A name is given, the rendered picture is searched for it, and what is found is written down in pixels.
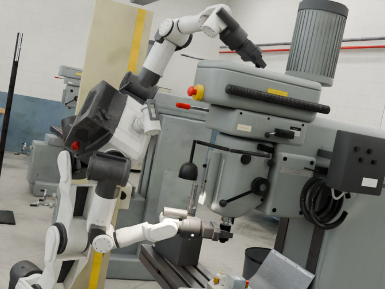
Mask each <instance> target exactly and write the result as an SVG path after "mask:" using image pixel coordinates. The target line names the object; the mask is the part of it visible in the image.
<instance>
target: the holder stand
mask: <svg viewBox="0 0 385 289"><path fill-rule="evenodd" d="M202 240H203V238H201V237H198V238H197V239H196V240H194V239H191V240H189V239H187V238H182V237H179V235H178V234H176V235H175V236H174V237H171V238H169V239H165V240H161V241H157V242H155V246H154V250H155V251H157V252H158V253H160V254H161V255H162V256H164V257H165V258H166V259H168V260H169V261H171V262H172V263H174V264H175V265H177V266H183V265H198V260H199V255H200V251H201V246H202Z"/></svg>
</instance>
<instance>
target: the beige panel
mask: <svg viewBox="0 0 385 289"><path fill-rule="evenodd" d="M153 16H154V12H153V11H149V10H145V9H141V8H138V7H134V6H130V5H126V4H123V3H120V2H115V1H112V0H95V1H94V5H93V12H92V18H91V24H90V28H89V35H88V41H87V48H86V52H85V58H84V65H83V69H82V75H81V82H80V88H79V92H78V99H77V105H76V112H75V115H78V113H79V111H80V109H81V107H82V105H83V103H84V101H85V99H86V97H87V95H88V93H89V91H90V90H91V89H92V88H94V87H95V86H96V85H98V83H99V82H101V81H102V80H104V81H106V82H107V83H108V84H110V85H111V86H113V87H114V88H116V89H117V90H119V86H120V83H121V81H122V79H123V78H124V76H125V74H126V73H127V72H129V71H132V73H134V74H136V75H139V73H140V71H141V69H142V66H143V64H144V62H145V60H146V54H147V48H148V42H149V39H150V32H151V26H152V20H153ZM72 183H75V184H88V180H87V178H86V179H72ZM117 187H120V191H119V196H118V198H117V201H116V205H115V209H114V212H113V216H112V219H111V223H112V224H113V226H114V230H115V225H116V219H117V213H118V209H119V203H120V197H121V191H122V187H121V186H118V185H117ZM110 253H111V250H110V251H109V252H106V253H99V252H96V251H95V250H94V249H93V247H91V251H90V254H89V259H88V262H87V263H86V265H85V266H84V268H83V269H82V270H81V272H80V273H79V274H78V276H77V277H76V279H75V281H74V283H73V285H72V286H71V288H70V289H104V285H105V279H106V275H107V269H108V263H109V257H110Z"/></svg>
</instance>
